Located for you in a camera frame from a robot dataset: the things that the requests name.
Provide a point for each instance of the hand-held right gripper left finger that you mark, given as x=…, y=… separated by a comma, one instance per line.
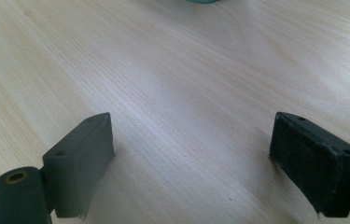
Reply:
x=76, y=168

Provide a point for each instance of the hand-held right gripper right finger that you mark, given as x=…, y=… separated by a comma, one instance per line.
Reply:
x=312, y=165

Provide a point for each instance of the teal round object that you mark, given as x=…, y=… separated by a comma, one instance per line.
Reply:
x=202, y=1

